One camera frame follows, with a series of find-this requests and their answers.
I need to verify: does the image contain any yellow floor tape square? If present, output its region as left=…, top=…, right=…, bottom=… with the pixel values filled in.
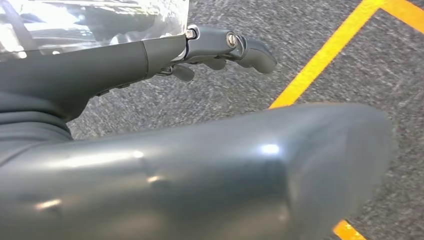
left=268, top=0, right=424, bottom=240

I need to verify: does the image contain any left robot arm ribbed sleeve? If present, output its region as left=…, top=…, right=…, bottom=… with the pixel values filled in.
left=0, top=110, right=73, bottom=160

